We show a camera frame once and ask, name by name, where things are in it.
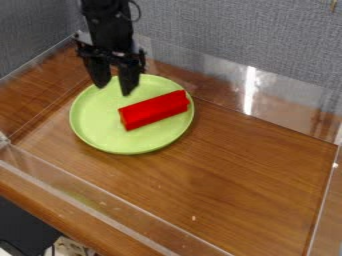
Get light green round plate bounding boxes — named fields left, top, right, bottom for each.
left=70, top=74, right=195, bottom=155

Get red rectangular block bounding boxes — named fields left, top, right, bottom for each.
left=118, top=90, right=190, bottom=131

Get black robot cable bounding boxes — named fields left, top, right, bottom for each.
left=127, top=0, right=143, bottom=23

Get black box under table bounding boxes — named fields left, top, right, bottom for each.
left=0, top=196, right=62, bottom=256

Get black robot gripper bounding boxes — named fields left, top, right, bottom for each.
left=75, top=0, right=146, bottom=96

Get clear acrylic enclosure walls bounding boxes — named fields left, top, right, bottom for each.
left=0, top=42, right=342, bottom=256

